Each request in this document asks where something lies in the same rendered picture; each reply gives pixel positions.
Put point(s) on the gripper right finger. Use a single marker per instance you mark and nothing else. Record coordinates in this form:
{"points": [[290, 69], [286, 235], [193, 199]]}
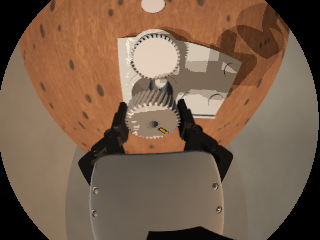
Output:
{"points": [[196, 139]]}

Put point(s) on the beige pin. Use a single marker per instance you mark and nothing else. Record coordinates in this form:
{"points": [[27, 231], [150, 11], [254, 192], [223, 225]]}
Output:
{"points": [[185, 95]]}

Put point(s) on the white toothed gear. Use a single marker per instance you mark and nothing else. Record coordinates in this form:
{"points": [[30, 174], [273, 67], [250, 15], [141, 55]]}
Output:
{"points": [[152, 114]]}

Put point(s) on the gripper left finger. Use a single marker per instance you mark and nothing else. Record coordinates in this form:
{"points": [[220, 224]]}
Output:
{"points": [[111, 143]]}

